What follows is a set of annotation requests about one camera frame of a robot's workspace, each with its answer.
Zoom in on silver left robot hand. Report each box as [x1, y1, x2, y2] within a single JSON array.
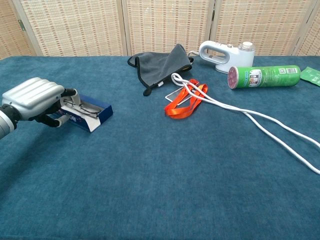
[[1, 76, 82, 129]]

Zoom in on black eyeglasses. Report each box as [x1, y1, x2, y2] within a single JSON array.
[[61, 98, 103, 118]]

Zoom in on blue glasses case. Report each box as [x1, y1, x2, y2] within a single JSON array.
[[48, 94, 114, 133]]

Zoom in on grey cloth with black trim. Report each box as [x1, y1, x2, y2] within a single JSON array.
[[127, 43, 195, 97]]

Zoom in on white badge card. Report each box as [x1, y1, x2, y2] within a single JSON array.
[[164, 87, 198, 103]]

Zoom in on woven bamboo folding screen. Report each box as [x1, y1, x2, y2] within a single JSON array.
[[0, 0, 320, 61]]

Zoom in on blue table mat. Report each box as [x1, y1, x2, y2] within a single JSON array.
[[0, 55, 320, 240]]

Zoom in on white handheld garment steamer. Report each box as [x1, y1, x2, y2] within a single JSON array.
[[187, 39, 256, 75]]

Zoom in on green chips can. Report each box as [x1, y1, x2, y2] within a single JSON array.
[[226, 64, 301, 90]]

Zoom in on green foil sachet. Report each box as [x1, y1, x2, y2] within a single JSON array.
[[299, 66, 320, 88]]

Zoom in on orange lanyard strap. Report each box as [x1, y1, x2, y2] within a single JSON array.
[[163, 78, 209, 120]]

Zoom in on white rope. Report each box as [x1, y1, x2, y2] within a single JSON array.
[[170, 72, 320, 175]]

